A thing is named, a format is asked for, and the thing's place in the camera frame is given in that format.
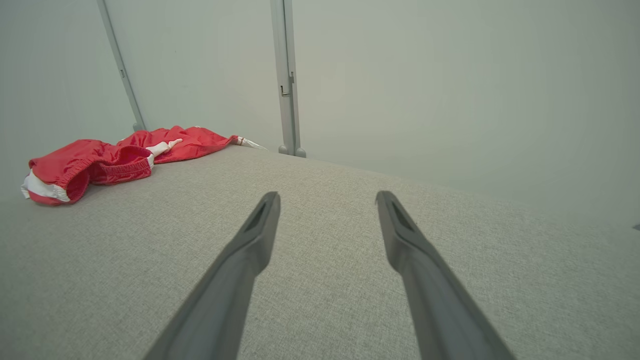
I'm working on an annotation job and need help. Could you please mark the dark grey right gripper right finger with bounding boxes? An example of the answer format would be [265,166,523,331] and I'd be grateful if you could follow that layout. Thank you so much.
[375,190,517,360]

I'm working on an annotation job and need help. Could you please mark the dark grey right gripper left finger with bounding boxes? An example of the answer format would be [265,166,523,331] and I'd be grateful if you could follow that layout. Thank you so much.
[142,191,282,360]

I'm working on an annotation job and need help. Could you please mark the red jersey white striped sleeves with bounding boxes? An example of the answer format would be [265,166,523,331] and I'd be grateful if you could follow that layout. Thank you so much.
[117,125,267,165]

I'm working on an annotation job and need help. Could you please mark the red shorts white trim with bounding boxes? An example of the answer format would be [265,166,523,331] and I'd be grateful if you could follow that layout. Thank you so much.
[21,138,184,206]

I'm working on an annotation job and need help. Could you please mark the grey metal partition post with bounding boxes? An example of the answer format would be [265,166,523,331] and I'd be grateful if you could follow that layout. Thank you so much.
[97,0,147,132]
[270,0,307,159]

